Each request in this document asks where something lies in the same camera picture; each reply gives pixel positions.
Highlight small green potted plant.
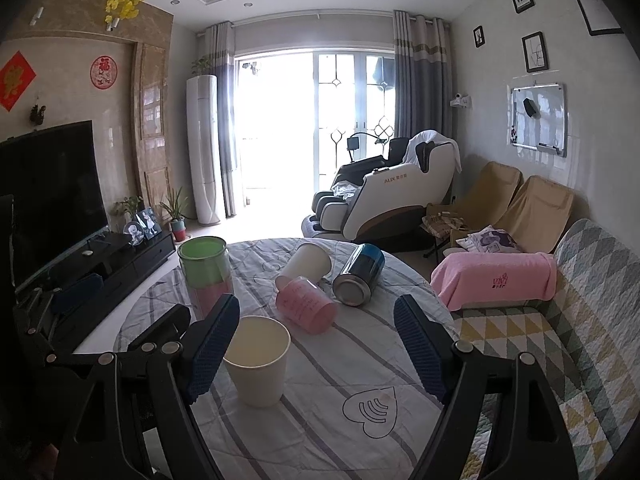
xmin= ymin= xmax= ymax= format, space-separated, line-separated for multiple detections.
xmin=111 ymin=196 xmax=144 ymax=222

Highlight black television cabinet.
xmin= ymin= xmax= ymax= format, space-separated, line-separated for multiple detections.
xmin=15 ymin=232 xmax=177 ymax=356

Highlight blue metal cup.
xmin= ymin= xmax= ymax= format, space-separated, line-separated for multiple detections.
xmin=332 ymin=244 xmax=386 ymax=307

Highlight yellow artificial flowers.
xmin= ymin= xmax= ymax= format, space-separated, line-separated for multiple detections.
xmin=104 ymin=0 xmax=149 ymax=31

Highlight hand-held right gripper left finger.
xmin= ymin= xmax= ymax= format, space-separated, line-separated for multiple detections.
xmin=55 ymin=293 xmax=242 ymax=480

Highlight white massage chair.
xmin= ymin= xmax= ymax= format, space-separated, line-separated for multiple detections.
xmin=301 ymin=132 xmax=463 ymax=241

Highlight pink plastic cup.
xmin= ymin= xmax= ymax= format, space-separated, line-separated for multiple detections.
xmin=186 ymin=280 xmax=236 ymax=321
xmin=275 ymin=275 xmax=338 ymax=334

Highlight tablet on holder arm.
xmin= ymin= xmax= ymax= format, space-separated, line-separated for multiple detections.
xmin=347 ymin=132 xmax=391 ymax=163

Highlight black frame with line drawing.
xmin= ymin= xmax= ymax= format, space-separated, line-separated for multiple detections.
xmin=521 ymin=31 xmax=550 ymax=74

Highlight green plastic cup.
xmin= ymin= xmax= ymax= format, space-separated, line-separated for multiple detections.
xmin=177 ymin=236 xmax=230 ymax=288

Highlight pink towel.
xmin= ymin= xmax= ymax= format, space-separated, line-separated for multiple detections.
xmin=431 ymin=251 xmax=558 ymax=311

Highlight red diamond paper decoration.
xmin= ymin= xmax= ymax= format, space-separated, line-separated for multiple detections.
xmin=0 ymin=50 xmax=39 ymax=112

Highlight round red paper decoration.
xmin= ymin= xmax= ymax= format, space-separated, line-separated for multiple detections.
xmin=90 ymin=56 xmax=120 ymax=90

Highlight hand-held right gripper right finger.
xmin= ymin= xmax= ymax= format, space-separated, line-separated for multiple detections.
xmin=393 ymin=294 xmax=591 ymax=480

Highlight checkered cloth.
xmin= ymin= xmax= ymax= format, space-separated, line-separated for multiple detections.
xmin=420 ymin=210 xmax=469 ymax=236

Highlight white purple printed pillow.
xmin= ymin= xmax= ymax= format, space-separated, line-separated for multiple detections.
xmin=456 ymin=226 xmax=524 ymax=254

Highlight grey curtain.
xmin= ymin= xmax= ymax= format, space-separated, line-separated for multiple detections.
xmin=392 ymin=9 xmax=456 ymax=142
xmin=202 ymin=21 xmax=239 ymax=218

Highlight white paper cup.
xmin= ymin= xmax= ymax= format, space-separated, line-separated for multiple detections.
xmin=222 ymin=315 xmax=292 ymax=407
xmin=277 ymin=241 xmax=333 ymax=284

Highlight sofa with triangle-pattern quilt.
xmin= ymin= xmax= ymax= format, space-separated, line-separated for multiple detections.
xmin=450 ymin=217 xmax=640 ymax=480

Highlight glass balcony door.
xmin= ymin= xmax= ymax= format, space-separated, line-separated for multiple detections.
xmin=234 ymin=49 xmax=397 ymax=211

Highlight potted plant in pink pot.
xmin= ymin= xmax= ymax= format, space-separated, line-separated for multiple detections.
xmin=160 ymin=186 xmax=194 ymax=244

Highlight white standing air conditioner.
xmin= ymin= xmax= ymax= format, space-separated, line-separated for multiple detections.
xmin=186 ymin=75 xmax=221 ymax=225

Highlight rectangular photo frame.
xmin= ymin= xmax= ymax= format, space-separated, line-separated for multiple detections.
xmin=137 ymin=207 xmax=164 ymax=240

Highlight black flat television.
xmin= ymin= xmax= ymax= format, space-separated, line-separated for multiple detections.
xmin=0 ymin=120 xmax=110 ymax=296

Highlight tan folding chair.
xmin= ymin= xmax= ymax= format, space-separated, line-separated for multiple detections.
xmin=492 ymin=175 xmax=575 ymax=256
xmin=425 ymin=161 xmax=524 ymax=257

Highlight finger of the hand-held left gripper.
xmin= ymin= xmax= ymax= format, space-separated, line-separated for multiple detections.
xmin=12 ymin=272 xmax=107 ymax=363
xmin=114 ymin=304 xmax=193 ymax=356

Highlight grey striped tablecloth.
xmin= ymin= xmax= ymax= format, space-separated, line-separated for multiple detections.
xmin=112 ymin=237 xmax=471 ymax=480

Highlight wall whiteboard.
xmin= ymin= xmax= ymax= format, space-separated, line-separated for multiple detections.
xmin=510 ymin=82 xmax=568 ymax=159

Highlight white towel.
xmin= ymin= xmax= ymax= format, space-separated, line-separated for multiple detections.
xmin=405 ymin=130 xmax=454 ymax=162

